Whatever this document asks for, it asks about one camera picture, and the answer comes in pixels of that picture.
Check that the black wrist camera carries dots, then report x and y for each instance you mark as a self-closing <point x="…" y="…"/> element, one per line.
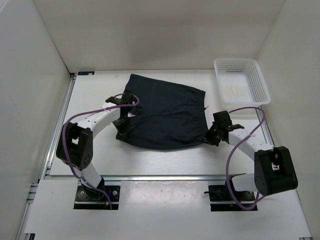
<point x="222" y="119"/>
<point x="122" y="99"/>

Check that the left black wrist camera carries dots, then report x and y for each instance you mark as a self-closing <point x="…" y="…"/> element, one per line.
<point x="122" y="99"/>

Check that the small dark label sticker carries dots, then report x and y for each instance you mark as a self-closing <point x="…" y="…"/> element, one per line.
<point x="86" y="73"/>

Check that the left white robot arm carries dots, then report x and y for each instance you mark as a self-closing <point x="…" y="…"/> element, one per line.
<point x="75" y="146"/>

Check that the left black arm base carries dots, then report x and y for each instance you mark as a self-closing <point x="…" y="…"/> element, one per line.
<point x="86" y="199"/>

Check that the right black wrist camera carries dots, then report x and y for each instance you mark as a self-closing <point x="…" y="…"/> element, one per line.
<point x="222" y="119"/>

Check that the front aluminium rail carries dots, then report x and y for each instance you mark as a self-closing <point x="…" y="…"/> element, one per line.
<point x="140" y="178"/>

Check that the dark navy sport shorts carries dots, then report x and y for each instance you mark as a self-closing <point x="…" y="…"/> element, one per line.
<point x="169" y="116"/>

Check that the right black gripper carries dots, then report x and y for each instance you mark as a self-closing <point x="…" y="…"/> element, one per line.
<point x="208" y="138"/>

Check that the left aluminium frame rail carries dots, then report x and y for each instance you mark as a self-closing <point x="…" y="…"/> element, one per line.
<point x="46" y="163"/>

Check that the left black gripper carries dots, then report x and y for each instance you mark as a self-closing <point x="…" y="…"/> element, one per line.
<point x="126" y="129"/>

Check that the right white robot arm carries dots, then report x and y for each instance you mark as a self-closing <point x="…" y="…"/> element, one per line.
<point x="274" y="171"/>

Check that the white perforated plastic basket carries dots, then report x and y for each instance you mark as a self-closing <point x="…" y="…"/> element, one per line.
<point x="240" y="83"/>

